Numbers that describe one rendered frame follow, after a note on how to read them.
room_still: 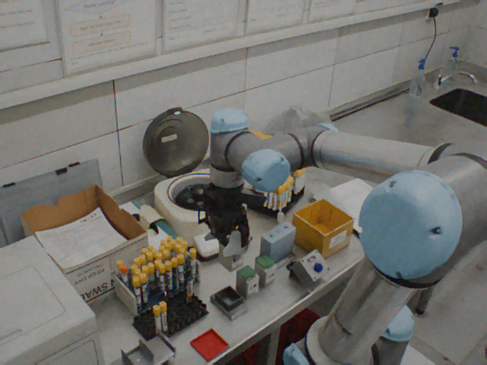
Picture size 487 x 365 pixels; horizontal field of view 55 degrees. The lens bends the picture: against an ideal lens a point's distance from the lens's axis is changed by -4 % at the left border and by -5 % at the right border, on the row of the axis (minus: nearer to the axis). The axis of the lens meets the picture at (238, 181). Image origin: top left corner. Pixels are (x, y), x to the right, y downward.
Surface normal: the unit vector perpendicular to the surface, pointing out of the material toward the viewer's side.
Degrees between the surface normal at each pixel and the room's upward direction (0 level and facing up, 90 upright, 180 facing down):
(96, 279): 90
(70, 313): 0
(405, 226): 84
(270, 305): 0
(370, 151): 49
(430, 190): 13
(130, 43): 93
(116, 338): 0
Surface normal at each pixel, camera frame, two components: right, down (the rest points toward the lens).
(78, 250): 0.05, -0.84
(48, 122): 0.66, 0.44
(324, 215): -0.78, 0.31
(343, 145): -0.70, -0.47
